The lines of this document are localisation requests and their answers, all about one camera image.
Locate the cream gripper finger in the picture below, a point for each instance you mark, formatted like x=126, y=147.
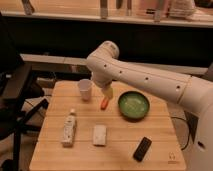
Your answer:
x=108, y=92

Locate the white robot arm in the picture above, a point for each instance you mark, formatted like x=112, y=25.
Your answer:
x=193, y=94

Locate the green ceramic bowl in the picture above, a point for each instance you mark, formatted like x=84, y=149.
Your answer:
x=133, y=105

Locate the orange carrot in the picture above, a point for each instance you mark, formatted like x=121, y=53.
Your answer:
x=104, y=103

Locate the white sponge block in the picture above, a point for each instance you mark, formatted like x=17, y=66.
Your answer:
x=99, y=135

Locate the white plastic bottle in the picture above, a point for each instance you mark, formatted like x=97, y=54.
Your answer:
x=69, y=129

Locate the black phone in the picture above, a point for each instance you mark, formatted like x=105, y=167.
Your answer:
x=142, y=149

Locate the black office chair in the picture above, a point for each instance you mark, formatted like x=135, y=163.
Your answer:
x=17, y=83

